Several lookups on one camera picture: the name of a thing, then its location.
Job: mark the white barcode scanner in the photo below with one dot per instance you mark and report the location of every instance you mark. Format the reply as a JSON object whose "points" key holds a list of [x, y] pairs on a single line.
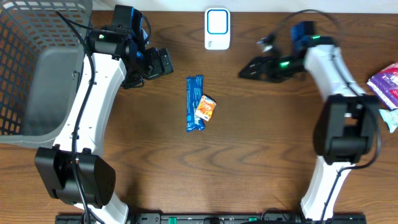
{"points": [[217, 28]]}

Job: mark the purple Carefree pad pack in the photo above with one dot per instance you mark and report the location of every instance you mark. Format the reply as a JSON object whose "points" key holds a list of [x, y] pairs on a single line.
{"points": [[384, 85]]}

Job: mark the blue biscuit packet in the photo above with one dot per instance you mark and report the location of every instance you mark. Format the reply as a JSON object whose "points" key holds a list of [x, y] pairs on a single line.
{"points": [[194, 88]]}

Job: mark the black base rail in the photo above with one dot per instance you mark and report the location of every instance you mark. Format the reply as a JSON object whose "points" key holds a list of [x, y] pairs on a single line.
{"points": [[273, 217]]}

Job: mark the dark grey plastic basket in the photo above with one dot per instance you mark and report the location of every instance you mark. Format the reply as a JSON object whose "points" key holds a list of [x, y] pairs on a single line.
{"points": [[41, 65]]}

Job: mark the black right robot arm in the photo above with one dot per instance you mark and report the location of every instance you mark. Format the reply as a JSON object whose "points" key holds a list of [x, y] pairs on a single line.
{"points": [[347, 127]]}

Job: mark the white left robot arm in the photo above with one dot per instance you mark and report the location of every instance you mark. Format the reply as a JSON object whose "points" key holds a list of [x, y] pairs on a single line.
{"points": [[73, 169]]}

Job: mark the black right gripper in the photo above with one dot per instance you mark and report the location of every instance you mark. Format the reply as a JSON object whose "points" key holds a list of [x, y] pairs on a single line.
{"points": [[270, 68]]}

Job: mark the mint green wipes packet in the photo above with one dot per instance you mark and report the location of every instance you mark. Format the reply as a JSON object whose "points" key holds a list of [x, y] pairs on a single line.
{"points": [[390, 118]]}

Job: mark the orange tissue packet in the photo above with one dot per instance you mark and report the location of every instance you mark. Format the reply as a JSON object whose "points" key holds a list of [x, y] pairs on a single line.
{"points": [[205, 108]]}

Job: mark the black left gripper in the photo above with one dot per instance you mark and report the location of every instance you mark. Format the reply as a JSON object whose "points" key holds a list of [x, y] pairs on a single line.
{"points": [[162, 63]]}

